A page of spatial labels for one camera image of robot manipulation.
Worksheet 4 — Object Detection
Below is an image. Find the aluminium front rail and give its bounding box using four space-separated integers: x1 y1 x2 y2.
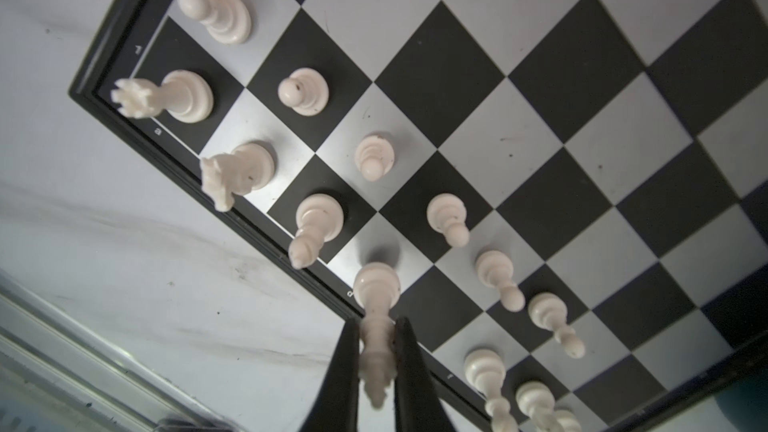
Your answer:
1 273 239 431

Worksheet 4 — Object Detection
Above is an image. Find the white chess rook corner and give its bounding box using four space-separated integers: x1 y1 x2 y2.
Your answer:
110 70 214 123

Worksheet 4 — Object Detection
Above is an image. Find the white chess pawn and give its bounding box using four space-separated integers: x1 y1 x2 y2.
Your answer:
277 67 330 117
475 250 526 312
426 193 470 247
354 134 395 182
528 292 586 359
177 0 252 45

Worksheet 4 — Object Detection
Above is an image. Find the white chess bishop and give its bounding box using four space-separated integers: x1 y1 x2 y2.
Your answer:
288 193 344 270

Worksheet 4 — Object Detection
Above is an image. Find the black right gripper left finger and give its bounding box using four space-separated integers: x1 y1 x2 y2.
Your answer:
300 319 360 432

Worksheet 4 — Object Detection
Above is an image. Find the teal plastic tray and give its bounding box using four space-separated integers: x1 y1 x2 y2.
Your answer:
654 368 767 432

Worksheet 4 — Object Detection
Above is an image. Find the black white chessboard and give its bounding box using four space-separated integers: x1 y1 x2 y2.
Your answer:
70 0 767 431

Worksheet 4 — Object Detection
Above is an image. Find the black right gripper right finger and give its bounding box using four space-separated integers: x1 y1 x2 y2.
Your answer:
394 317 455 432

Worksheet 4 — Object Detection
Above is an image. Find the white chess piece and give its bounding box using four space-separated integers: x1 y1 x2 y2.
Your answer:
464 349 519 432

